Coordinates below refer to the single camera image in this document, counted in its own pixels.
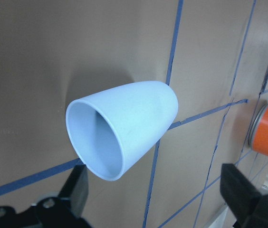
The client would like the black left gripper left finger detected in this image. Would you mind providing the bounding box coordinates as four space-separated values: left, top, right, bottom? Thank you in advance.
0 164 88 228

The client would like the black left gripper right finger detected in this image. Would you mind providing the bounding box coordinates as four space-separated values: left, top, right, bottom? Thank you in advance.
220 163 268 228

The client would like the light blue plastic cup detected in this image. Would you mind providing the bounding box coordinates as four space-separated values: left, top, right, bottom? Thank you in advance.
66 81 178 181

